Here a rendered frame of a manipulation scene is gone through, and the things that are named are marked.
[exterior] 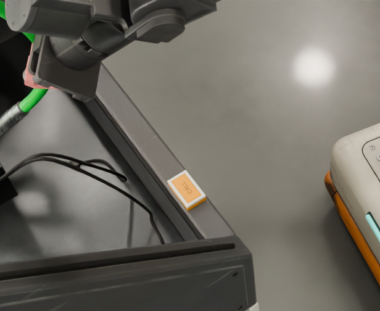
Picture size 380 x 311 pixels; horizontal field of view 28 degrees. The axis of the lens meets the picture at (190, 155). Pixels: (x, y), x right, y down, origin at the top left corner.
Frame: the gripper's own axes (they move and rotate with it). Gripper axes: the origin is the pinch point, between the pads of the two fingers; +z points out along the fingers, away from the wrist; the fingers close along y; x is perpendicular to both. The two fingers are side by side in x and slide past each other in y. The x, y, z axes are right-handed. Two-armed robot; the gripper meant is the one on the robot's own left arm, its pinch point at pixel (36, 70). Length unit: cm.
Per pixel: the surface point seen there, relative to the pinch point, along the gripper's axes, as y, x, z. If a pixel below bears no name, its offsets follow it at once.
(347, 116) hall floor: -57, 121, 70
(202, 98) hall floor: -60, 91, 100
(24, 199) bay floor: 4.0, 16.3, 35.9
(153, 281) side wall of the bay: 19.9, 18.0, -1.5
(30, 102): 2.5, 1.3, 2.9
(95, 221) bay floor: 6.8, 24.4, 27.1
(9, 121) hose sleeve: 4.2, 0.5, 6.3
